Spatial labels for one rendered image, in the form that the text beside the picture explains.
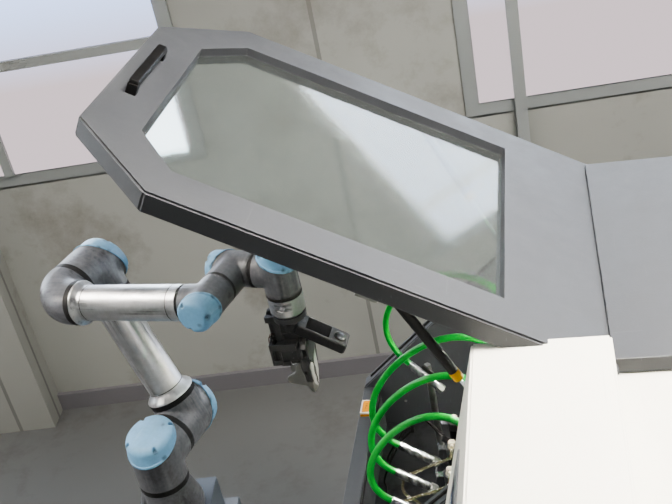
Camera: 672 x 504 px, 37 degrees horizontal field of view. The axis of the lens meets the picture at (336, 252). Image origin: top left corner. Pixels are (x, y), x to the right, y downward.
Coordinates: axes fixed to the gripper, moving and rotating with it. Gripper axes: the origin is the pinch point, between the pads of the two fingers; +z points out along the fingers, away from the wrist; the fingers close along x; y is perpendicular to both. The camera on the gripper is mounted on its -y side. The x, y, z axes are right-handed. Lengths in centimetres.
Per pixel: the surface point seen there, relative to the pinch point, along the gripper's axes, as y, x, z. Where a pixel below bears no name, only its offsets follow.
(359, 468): -4.8, -1.4, 25.6
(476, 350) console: -39, 37, -34
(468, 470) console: -39, 64, -34
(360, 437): -3.7, -12.0, 25.6
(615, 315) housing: -62, 23, -29
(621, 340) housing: -62, 30, -29
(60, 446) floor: 153, -123, 120
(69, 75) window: 111, -152, -26
